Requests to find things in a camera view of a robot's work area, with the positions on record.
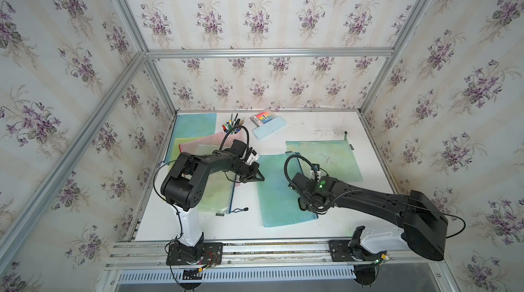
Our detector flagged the pink mesh document bag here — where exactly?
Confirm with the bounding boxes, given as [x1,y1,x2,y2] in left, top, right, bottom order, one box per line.
[180,132,246,155]

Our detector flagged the large teal document bag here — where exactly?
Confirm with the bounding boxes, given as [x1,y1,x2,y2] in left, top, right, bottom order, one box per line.
[257,154,318,228]

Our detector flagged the light green document bag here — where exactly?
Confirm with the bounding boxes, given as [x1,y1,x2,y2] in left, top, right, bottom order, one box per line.
[192,144,250,216]

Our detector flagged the pale green document bag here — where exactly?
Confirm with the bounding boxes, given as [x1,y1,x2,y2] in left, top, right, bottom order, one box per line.
[286,139,363,183]

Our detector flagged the blue mesh document bag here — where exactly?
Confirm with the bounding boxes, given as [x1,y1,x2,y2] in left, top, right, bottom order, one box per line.
[169,113,217,142]

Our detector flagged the yellow mesh document bag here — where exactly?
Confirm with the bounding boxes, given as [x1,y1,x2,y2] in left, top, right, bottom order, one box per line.
[165,138,196,162]

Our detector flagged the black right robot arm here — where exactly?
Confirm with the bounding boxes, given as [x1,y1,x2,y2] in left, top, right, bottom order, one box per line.
[289,173,448,262]

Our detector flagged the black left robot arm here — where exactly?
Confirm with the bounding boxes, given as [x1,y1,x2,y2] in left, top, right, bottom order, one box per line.
[160,139,265,255]

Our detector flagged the pink metal pen bucket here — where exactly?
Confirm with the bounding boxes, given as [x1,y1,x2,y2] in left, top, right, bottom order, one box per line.
[222,113,244,134]

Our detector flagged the light blue booklet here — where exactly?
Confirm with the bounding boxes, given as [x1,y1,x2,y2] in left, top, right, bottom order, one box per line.
[252,117,287,140]

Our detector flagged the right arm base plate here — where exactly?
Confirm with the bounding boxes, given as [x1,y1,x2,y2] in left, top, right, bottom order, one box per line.
[328,237,388,263]

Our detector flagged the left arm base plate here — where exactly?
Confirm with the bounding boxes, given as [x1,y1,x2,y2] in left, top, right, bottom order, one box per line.
[166,241,224,266]

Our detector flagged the aluminium mounting rail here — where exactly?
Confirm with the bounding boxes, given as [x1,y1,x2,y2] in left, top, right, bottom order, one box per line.
[104,235,445,272]

